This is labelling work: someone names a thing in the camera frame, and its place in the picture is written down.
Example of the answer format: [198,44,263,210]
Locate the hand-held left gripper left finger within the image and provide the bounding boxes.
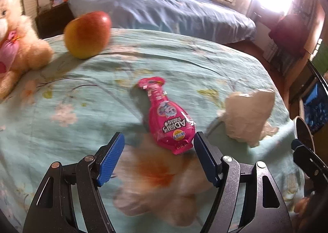
[23,132,125,233]

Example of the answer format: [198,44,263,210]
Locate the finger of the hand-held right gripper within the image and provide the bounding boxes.
[292,139,328,190]

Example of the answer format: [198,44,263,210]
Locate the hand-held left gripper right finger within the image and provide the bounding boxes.
[194,132,298,233]

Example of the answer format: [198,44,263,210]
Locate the white trash bin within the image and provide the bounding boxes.
[293,116,315,151]

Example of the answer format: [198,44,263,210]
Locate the orange and white wrapper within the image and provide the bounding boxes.
[113,135,218,233]

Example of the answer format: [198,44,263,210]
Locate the white tissue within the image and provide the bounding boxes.
[218,89,279,148]

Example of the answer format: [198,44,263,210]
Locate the pink snack packet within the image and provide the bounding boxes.
[137,76,196,155]

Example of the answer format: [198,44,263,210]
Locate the person's right hand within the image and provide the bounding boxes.
[293,196,312,214]

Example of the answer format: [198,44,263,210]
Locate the black glass-door cabinet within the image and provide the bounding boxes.
[298,61,328,136]

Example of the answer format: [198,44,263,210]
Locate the green floral blanket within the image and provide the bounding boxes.
[0,28,305,233]

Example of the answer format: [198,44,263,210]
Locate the patterned curtain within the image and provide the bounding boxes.
[264,40,299,76]

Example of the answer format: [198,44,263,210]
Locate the stack of green boxes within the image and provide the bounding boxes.
[311,39,328,69]

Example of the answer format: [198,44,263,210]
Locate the red yellow apple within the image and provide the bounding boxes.
[64,11,112,59]

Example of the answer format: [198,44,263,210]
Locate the dark red coat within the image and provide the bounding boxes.
[269,14,308,56]

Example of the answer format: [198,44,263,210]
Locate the cream plush bear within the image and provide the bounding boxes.
[0,0,54,99]

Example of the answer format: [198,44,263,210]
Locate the wooden wardrobe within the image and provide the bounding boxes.
[287,0,328,90]

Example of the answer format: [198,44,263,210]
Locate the dark wooden nightstand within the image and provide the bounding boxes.
[34,2,75,40]

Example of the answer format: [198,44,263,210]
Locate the bed with blue sheet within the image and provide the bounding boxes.
[68,0,257,45]

